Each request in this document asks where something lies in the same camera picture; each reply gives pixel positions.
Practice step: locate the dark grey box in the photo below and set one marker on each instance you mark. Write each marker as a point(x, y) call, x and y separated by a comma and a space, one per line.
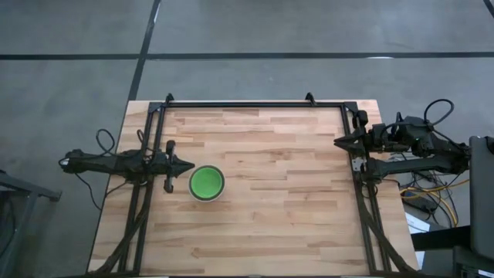
point(471, 264)

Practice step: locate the dark metal stand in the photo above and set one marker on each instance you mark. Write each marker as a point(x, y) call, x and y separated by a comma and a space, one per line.
point(31, 189)

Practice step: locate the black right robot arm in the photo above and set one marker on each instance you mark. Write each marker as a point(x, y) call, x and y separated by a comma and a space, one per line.
point(409, 166)

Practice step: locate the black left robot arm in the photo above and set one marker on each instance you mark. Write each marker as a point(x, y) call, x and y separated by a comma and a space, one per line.
point(116, 162)

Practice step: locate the dark grey flat panel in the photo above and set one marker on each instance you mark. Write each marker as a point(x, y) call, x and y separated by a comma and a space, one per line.
point(482, 193)

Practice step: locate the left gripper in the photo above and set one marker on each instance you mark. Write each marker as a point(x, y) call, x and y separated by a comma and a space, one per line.
point(170, 166)

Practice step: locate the black power adapter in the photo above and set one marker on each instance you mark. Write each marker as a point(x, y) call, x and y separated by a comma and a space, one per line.
point(420, 204)

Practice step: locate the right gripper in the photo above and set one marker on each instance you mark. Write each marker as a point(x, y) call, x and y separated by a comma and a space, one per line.
point(368, 141)

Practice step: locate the white ribbed bowl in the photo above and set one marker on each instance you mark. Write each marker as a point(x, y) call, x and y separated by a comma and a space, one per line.
point(207, 199)

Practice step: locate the black aluminium rig frame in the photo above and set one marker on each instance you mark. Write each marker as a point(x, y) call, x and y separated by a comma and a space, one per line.
point(251, 104)

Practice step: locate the black beam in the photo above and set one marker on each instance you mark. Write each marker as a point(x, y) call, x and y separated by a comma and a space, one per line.
point(440, 238)

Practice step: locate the white paper sheet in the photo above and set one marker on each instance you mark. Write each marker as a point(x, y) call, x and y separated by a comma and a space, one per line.
point(418, 224)

